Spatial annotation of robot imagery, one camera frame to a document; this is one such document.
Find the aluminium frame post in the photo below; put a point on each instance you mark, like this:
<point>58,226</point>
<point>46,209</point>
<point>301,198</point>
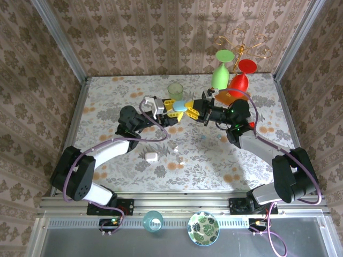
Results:
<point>298,37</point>
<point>61,38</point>

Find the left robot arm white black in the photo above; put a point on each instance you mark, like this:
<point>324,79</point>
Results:
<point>80,176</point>

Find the white earbuds charging case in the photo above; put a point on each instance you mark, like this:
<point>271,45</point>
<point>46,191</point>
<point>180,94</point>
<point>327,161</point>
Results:
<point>151,157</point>

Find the green wine glass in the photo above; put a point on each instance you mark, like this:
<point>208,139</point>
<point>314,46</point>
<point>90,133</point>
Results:
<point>220,76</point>

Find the leaf pattern bowl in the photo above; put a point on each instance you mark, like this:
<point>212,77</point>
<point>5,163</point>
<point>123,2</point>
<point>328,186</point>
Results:
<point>203,228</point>

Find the green translucent cup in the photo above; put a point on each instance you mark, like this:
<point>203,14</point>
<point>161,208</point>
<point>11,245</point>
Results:
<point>175,91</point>

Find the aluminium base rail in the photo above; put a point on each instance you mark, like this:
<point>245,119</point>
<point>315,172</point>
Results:
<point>182,200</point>

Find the orange rack base board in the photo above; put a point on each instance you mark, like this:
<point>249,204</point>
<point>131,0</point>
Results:
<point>223,97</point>

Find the aluminium table side rail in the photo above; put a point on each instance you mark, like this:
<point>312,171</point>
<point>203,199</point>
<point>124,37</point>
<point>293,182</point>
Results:
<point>77,112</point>
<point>287,113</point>

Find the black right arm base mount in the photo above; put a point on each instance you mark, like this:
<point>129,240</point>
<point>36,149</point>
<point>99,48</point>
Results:
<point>237,206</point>

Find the red wine glass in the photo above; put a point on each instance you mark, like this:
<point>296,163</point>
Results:
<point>239,83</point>

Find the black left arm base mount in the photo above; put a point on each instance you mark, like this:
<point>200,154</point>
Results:
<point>128,206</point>

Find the teal plastic cup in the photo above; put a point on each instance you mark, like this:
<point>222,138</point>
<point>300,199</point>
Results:
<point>152,221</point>

